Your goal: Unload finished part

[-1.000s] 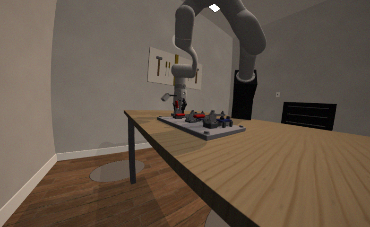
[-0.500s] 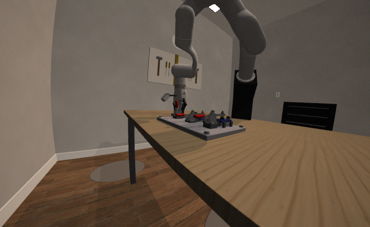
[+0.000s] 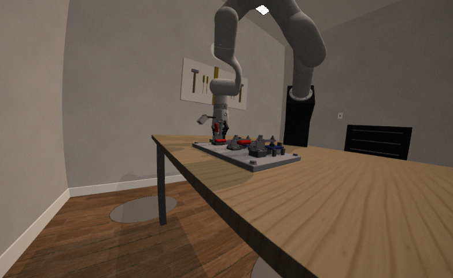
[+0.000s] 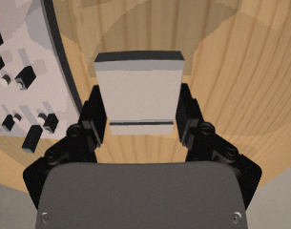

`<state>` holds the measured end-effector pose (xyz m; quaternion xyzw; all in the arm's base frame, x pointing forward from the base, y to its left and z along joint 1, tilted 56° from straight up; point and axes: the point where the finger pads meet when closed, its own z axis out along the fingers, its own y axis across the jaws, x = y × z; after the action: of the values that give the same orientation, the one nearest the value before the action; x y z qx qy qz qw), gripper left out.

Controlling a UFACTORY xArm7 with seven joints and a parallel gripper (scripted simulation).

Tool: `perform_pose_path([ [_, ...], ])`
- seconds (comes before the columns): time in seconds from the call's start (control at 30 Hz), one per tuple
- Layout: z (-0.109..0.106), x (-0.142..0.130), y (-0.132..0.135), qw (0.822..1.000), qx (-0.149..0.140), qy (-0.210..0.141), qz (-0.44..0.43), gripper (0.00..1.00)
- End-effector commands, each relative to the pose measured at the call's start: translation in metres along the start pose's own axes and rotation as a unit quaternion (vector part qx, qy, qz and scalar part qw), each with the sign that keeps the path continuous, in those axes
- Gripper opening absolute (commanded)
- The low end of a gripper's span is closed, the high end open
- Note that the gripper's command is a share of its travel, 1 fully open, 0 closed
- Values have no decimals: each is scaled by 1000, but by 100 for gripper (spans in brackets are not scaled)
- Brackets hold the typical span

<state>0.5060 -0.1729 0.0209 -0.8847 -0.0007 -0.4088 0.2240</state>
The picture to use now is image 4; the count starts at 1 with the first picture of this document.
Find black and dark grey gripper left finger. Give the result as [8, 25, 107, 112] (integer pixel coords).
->
[23, 85, 107, 210]

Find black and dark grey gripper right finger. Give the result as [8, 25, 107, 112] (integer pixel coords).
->
[176, 83, 262, 212]

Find grey fixture plate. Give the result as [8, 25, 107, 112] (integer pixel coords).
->
[0, 0, 83, 139]

